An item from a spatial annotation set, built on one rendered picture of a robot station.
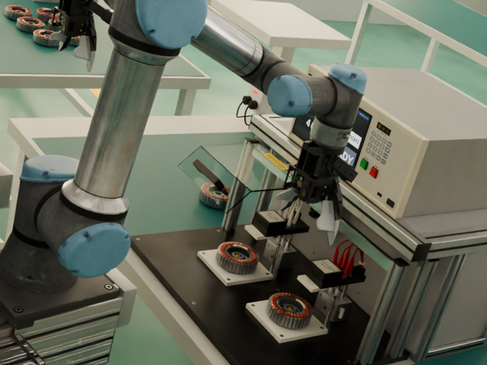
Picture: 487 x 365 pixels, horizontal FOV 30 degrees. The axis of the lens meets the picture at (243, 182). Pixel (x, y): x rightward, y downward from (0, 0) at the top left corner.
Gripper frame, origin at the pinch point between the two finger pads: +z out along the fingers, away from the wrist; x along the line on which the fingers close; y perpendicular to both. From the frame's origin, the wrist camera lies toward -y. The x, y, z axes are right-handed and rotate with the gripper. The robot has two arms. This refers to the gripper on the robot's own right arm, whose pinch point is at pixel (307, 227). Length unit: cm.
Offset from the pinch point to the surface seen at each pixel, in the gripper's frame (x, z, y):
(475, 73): -286, 116, -561
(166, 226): -63, 40, -22
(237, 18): -109, -4, -77
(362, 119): -19.4, -12.4, -34.9
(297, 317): -8.2, 33.7, -18.5
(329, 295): -11.0, 32.9, -32.9
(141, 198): -79, 40, -25
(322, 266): -12.0, 23.2, -27.2
